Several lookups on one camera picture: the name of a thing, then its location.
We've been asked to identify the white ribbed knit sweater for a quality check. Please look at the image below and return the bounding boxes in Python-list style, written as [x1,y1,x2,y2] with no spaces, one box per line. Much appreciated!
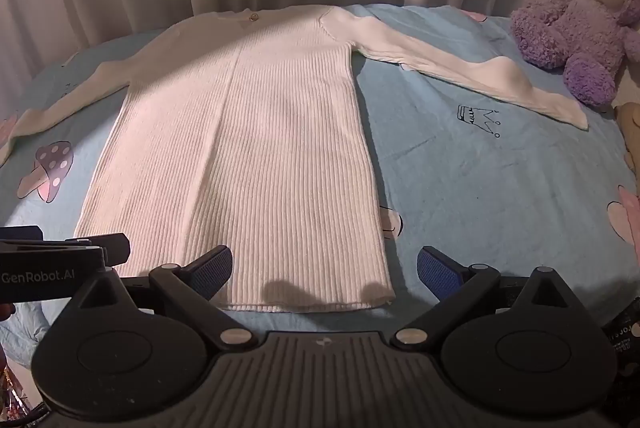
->
[0,4,590,313]

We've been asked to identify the purple teddy bear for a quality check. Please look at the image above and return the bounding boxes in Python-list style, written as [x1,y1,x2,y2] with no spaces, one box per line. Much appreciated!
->
[510,0,640,108]

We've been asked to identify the beige plush toy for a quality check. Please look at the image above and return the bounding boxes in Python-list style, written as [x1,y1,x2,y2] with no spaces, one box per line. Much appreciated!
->
[614,102,640,183]

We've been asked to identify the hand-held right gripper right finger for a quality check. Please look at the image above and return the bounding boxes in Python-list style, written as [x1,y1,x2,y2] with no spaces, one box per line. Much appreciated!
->
[392,245,597,352]

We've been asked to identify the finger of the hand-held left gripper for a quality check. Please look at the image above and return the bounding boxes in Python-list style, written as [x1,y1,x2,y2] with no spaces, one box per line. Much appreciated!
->
[65,233,132,268]

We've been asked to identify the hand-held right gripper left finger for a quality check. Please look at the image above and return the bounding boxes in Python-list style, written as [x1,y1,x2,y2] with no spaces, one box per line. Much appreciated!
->
[65,245,256,352]

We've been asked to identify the light blue printed bedsheet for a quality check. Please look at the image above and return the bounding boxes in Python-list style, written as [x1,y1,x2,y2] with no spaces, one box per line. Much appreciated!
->
[0,3,640,371]

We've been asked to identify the black printed packet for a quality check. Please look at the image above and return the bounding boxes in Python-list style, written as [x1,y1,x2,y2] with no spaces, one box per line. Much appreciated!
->
[600,303,640,380]

